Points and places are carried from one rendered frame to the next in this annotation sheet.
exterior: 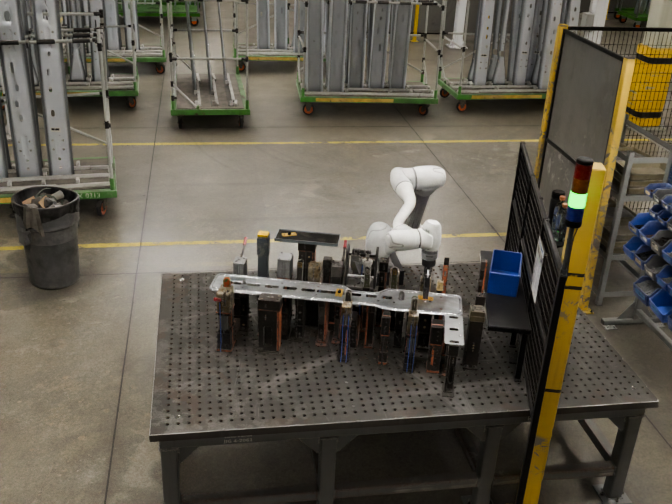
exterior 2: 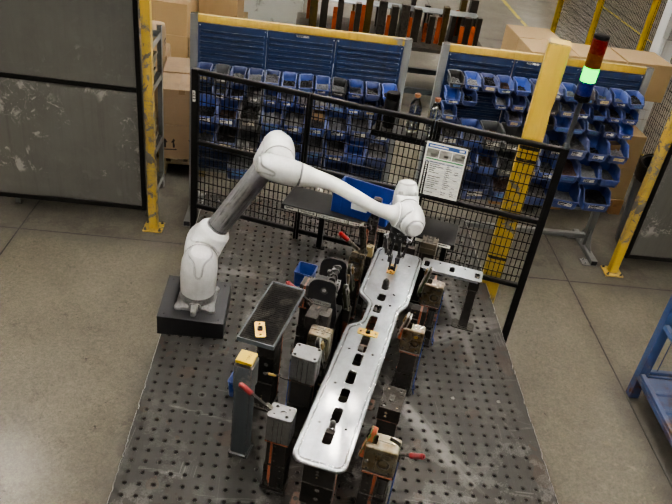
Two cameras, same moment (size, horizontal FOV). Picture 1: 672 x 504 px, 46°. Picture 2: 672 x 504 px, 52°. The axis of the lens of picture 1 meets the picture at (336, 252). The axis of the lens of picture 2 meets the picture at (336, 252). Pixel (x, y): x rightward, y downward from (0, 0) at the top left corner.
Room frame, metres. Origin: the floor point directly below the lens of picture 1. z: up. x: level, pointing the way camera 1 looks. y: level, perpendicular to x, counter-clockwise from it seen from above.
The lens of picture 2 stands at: (3.75, 2.16, 2.75)
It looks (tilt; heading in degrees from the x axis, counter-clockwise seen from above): 33 degrees down; 275
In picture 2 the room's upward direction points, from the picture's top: 8 degrees clockwise
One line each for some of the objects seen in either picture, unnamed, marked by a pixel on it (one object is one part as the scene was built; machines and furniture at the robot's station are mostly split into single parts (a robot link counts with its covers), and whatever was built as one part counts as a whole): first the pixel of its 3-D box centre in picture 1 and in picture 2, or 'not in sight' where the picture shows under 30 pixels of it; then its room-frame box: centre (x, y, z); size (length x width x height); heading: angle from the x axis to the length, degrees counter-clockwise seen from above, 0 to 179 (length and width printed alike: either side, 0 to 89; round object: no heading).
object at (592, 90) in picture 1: (572, 165); (57, 87); (6.09, -1.88, 1.00); 1.34 x 0.14 x 2.00; 10
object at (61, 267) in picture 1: (50, 238); not in sight; (5.59, 2.25, 0.36); 0.54 x 0.50 x 0.73; 10
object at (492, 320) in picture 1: (503, 288); (370, 216); (3.89, -0.94, 1.01); 0.90 x 0.22 x 0.03; 174
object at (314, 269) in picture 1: (313, 294); (316, 368); (3.95, 0.12, 0.89); 0.13 x 0.11 x 0.38; 174
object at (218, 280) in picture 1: (335, 293); (368, 337); (3.78, -0.01, 1.00); 1.38 x 0.22 x 0.02; 84
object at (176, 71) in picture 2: not in sight; (164, 88); (5.96, -3.37, 0.52); 1.21 x 0.81 x 1.05; 104
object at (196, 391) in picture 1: (383, 333); (339, 345); (3.91, -0.30, 0.68); 2.56 x 1.61 x 0.04; 100
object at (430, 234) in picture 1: (429, 234); (406, 198); (3.74, -0.48, 1.39); 0.13 x 0.11 x 0.16; 105
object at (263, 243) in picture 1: (263, 269); (243, 407); (4.16, 0.43, 0.92); 0.08 x 0.08 x 0.44; 84
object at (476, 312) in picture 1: (473, 337); (423, 270); (3.58, -0.75, 0.88); 0.08 x 0.08 x 0.36; 84
